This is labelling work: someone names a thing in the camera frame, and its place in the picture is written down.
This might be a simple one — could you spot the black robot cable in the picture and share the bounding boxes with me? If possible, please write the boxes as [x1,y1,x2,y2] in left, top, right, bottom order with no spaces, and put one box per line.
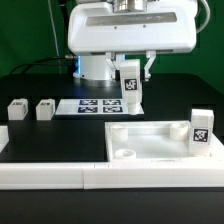
[9,0,76,76]

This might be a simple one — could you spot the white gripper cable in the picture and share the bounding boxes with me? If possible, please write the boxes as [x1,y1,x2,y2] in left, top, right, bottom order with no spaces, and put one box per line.
[195,0,212,34]

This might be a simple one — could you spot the white U-shaped obstacle fence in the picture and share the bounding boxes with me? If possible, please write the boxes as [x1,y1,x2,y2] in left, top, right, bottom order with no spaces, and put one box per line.
[0,124,224,191]

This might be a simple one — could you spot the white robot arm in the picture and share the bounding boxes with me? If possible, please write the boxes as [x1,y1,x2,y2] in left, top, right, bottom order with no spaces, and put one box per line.
[68,0,198,81]

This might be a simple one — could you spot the white square table top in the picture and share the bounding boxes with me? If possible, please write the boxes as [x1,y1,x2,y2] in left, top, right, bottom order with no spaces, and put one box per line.
[105,121,224,162]

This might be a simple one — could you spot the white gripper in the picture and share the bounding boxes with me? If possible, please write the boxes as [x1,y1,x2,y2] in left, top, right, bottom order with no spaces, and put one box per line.
[68,2,198,81]

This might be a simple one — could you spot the white marker base plate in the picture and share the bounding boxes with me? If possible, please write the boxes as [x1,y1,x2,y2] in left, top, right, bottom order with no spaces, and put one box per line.
[54,98,145,116]

